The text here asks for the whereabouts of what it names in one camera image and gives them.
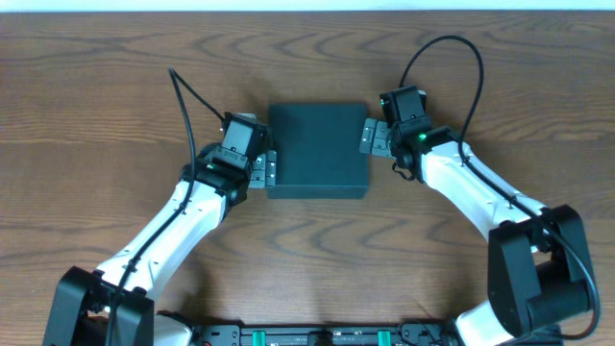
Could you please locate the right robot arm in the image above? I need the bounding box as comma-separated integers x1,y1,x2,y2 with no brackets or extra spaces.
359,86,600,345

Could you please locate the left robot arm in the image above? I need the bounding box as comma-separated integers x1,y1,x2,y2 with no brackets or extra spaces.
43,112,276,345

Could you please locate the dark green box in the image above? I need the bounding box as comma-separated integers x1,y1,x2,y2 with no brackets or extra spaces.
267,103,369,200

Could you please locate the black mounting rail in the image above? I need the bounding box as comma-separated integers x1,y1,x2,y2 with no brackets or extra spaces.
189,319,462,346

